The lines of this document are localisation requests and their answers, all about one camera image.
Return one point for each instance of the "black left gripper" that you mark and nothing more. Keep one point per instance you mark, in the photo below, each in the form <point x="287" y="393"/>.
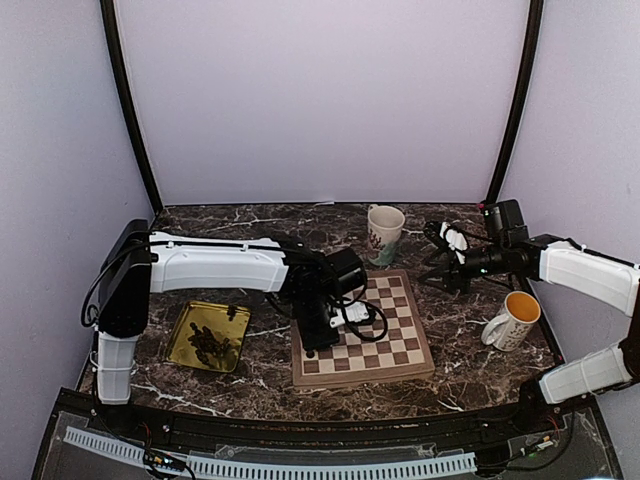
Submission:
<point x="313" y="341"/>

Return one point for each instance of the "black frame post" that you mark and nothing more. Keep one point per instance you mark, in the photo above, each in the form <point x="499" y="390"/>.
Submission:
<point x="521" y="88"/>
<point x="128" y="109"/>

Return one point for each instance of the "right black frame post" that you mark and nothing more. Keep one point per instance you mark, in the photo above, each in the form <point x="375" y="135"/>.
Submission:
<point x="521" y="88"/>

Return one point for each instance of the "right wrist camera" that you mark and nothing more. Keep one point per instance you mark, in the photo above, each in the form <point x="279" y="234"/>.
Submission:
<point x="447" y="239"/>

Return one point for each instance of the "black front rail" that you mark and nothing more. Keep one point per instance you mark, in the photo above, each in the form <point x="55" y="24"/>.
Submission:
<point x="199" y="431"/>

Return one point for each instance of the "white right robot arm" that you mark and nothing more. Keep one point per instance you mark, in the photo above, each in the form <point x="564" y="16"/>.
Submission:
<point x="508" y="248"/>

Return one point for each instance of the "wooden chess board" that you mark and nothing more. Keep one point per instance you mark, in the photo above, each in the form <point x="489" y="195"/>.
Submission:
<point x="403" y="354"/>

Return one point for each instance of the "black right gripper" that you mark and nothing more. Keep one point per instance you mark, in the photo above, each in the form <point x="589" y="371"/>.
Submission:
<point x="453" y="277"/>

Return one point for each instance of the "cream floral mug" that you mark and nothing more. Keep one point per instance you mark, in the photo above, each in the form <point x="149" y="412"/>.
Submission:
<point x="385" y="224"/>

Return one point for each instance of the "left black frame post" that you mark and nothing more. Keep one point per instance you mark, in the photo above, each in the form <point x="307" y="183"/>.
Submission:
<point x="128" y="109"/>

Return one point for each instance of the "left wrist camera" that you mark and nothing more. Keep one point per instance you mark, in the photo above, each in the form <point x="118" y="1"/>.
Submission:
<point x="355" y="313"/>

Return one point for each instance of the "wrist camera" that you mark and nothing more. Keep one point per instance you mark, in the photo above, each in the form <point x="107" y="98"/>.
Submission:
<point x="447" y="239"/>
<point x="355" y="313"/>

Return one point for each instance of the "white mug orange inside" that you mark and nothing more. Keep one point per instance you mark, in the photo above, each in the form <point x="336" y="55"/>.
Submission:
<point x="507" y="330"/>

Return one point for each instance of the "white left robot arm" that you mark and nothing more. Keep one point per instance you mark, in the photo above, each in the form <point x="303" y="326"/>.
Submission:
<point x="144" y="262"/>

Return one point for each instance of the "white slotted cable duct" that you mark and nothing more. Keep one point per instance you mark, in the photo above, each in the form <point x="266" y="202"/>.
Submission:
<point x="267" y="465"/>

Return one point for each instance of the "gold metal tray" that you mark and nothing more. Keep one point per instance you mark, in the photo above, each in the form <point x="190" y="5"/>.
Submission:
<point x="225" y="321"/>

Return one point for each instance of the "pile of dark chess pieces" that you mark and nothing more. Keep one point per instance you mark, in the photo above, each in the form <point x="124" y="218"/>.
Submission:
<point x="207" y="347"/>

